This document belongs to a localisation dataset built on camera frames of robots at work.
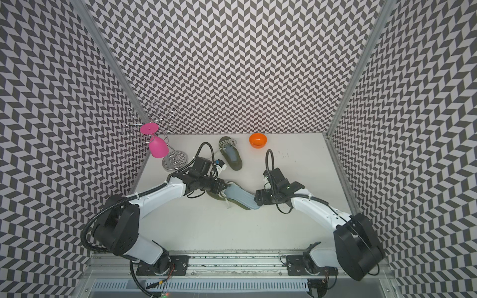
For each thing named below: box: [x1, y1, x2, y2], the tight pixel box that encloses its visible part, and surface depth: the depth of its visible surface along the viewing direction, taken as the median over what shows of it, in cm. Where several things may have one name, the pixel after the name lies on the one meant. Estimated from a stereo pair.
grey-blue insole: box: [224, 183, 261, 210], surface depth 88 cm
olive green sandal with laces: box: [218, 135, 243, 171], surface depth 106 cm
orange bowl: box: [249, 132, 268, 149], surface depth 114 cm
